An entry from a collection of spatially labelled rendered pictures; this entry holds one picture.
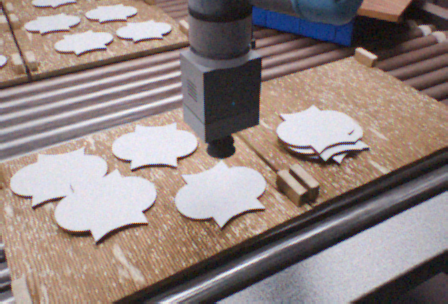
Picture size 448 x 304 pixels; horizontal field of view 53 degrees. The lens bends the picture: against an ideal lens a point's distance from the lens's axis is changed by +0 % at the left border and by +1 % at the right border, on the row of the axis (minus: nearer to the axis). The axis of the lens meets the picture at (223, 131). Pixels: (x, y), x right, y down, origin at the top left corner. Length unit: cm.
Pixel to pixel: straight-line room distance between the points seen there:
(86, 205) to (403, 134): 57
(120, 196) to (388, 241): 40
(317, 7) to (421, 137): 50
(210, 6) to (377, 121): 50
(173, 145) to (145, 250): 22
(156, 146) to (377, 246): 39
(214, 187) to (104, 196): 17
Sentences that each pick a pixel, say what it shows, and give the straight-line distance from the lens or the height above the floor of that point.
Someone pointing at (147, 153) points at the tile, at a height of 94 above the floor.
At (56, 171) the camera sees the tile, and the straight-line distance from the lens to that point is 78.
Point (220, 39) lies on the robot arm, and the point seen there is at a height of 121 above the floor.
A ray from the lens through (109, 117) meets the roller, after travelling 93.
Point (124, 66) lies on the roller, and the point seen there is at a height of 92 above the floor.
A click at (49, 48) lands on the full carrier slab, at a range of 121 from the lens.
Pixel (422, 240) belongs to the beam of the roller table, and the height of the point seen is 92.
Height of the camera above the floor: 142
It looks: 36 degrees down
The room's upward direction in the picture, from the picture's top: straight up
